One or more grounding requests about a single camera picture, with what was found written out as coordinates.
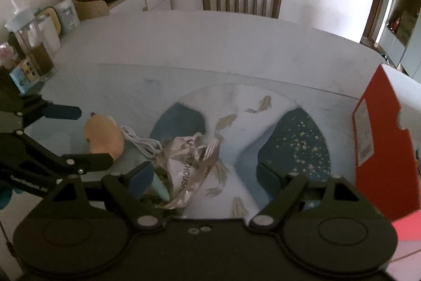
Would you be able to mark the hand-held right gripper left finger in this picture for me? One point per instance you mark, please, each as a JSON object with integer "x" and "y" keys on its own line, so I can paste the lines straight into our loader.
{"x": 141, "y": 177}

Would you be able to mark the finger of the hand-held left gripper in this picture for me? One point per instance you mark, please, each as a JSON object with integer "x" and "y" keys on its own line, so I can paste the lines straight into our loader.
{"x": 88, "y": 161}
{"x": 62, "y": 112}

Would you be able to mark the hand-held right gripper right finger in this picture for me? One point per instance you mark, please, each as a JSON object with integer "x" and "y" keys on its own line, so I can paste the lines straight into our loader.
{"x": 292, "y": 188}

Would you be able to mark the orange plush toy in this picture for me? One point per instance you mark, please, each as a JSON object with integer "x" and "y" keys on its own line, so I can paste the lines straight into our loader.
{"x": 103, "y": 136}

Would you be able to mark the silver foil bag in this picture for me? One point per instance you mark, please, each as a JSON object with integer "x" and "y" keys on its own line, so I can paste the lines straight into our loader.
{"x": 187, "y": 165}

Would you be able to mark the red cardboard box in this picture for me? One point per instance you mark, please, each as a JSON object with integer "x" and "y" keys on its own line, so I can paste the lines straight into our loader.
{"x": 381, "y": 162}

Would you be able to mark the person's left hand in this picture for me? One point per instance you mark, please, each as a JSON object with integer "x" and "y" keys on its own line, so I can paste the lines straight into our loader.
{"x": 8, "y": 197}

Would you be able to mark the teal strip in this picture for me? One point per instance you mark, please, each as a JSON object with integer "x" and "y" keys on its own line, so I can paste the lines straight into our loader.
{"x": 161, "y": 188}

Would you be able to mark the small blue carton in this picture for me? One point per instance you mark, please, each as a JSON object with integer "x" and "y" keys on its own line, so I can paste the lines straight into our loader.
{"x": 23, "y": 77}

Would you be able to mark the glass jar with white lid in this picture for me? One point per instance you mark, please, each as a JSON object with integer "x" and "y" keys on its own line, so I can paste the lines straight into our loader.
{"x": 33, "y": 47}

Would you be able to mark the white container with yellow rim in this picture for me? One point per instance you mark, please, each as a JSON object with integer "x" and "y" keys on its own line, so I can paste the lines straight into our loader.
{"x": 49, "y": 30}

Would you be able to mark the white and blue tissue cylinder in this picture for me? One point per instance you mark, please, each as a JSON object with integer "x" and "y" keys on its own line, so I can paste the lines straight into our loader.
{"x": 67, "y": 16}

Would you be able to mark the brown cardboard box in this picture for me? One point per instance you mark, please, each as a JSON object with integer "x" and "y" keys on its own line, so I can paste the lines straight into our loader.
{"x": 90, "y": 9}

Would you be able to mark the green carton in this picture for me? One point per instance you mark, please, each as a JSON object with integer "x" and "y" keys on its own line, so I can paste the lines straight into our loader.
{"x": 406, "y": 24}

